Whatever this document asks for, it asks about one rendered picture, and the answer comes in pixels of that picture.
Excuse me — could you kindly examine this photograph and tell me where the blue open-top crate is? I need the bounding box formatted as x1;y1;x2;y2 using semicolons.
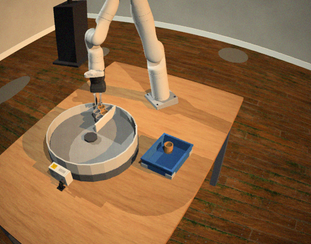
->
140;133;193;180

